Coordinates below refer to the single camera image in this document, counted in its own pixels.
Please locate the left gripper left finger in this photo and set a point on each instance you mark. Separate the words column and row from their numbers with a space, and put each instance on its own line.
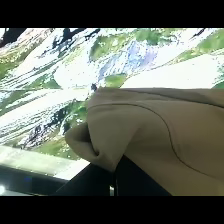
column 90, row 183

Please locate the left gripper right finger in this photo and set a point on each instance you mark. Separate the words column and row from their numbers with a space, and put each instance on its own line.
column 138, row 181

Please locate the beige trousers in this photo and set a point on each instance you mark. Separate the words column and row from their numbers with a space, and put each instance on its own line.
column 160, row 133

